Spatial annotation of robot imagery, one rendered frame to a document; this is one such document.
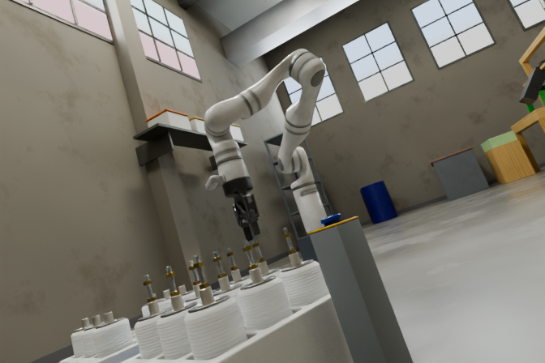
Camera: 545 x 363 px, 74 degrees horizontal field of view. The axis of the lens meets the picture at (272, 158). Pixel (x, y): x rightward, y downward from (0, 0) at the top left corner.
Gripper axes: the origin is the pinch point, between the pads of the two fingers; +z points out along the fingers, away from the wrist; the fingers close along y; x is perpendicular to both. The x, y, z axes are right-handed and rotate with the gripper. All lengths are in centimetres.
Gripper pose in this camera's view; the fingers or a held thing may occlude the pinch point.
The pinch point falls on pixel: (252, 234)
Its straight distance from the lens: 93.8
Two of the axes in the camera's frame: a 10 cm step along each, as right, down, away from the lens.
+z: 3.2, 9.2, -2.1
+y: -3.0, 3.1, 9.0
